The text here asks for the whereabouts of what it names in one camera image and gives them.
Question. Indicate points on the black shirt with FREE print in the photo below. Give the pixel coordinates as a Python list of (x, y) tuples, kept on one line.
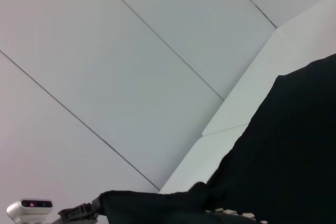
[(275, 155)]

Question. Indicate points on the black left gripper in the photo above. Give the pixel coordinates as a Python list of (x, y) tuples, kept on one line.
[(76, 212)]

